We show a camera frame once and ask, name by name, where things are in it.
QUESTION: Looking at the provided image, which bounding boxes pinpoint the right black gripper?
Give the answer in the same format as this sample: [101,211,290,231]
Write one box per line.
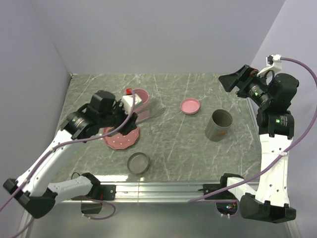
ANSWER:
[218,64,272,107]

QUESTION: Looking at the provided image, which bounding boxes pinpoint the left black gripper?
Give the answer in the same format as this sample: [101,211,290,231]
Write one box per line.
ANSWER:
[99,99,138,135]

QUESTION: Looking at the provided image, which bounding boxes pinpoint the tall grey cup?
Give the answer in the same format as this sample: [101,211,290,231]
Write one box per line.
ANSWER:
[205,109,233,142]

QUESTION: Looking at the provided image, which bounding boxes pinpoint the metal tongs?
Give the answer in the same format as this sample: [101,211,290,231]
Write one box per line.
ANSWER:
[136,99,166,125]

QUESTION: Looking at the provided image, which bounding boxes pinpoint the grey round lid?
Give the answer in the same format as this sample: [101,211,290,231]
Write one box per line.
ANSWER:
[127,152,150,175]

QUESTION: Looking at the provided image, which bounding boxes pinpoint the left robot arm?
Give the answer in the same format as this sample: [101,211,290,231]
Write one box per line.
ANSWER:
[3,89,142,219]

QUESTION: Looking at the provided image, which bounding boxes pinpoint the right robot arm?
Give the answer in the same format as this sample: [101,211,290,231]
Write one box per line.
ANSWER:
[218,65,299,224]

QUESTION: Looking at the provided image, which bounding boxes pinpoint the pink dotted plate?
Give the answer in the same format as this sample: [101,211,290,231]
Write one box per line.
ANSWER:
[103,127,139,150]

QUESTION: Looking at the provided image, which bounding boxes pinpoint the tall pink cup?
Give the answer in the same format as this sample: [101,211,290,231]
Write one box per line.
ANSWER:
[134,88,149,105]

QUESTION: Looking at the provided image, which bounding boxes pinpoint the pink round lid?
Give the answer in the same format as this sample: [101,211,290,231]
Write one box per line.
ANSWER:
[180,98,200,115]

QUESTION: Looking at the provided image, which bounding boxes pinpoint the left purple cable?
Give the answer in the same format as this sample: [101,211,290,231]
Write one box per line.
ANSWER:
[0,89,138,238]

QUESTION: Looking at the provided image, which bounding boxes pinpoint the purple cable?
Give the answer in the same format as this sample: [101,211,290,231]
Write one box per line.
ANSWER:
[188,57,317,218]
[0,89,138,238]

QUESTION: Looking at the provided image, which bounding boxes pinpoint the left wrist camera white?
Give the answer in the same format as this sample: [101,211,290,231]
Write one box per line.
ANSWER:
[121,88,143,114]

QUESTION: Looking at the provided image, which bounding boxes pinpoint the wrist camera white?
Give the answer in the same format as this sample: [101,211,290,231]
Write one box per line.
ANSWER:
[121,88,143,114]
[257,54,282,77]

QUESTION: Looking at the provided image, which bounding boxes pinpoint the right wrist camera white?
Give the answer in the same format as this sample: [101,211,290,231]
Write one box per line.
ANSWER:
[257,54,282,77]

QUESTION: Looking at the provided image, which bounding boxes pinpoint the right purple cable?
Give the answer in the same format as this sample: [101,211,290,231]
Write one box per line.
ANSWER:
[188,57,317,218]

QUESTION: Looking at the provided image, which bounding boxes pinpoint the aluminium front rail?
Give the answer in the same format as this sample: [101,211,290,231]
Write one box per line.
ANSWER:
[59,182,258,203]

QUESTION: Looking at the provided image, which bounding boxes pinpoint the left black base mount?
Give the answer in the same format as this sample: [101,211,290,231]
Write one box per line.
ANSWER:
[71,184,116,215]

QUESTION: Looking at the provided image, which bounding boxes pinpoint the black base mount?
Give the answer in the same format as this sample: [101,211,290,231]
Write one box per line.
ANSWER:
[71,184,116,215]
[203,183,245,216]

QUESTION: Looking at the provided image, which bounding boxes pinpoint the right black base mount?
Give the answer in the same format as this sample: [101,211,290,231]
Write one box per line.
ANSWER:
[203,183,245,216]

